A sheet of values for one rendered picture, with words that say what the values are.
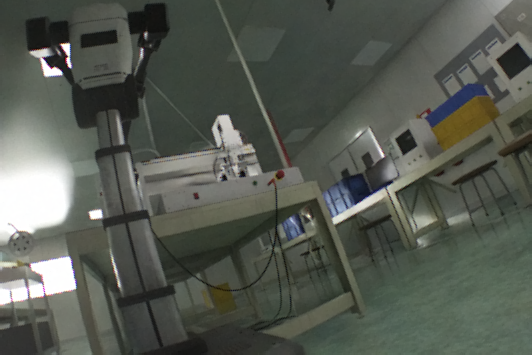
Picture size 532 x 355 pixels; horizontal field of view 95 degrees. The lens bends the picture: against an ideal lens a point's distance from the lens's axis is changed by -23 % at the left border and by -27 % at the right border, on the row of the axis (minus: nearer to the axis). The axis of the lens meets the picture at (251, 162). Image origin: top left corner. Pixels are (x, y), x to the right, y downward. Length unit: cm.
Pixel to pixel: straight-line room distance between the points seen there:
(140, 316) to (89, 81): 70
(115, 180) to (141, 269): 25
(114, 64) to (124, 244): 57
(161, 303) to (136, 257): 13
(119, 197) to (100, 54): 49
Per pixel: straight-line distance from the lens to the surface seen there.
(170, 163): 192
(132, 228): 83
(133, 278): 81
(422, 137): 355
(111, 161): 91
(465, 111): 318
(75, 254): 128
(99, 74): 104
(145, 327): 80
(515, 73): 307
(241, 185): 149
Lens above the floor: 41
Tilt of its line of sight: 19 degrees up
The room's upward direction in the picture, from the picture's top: 20 degrees counter-clockwise
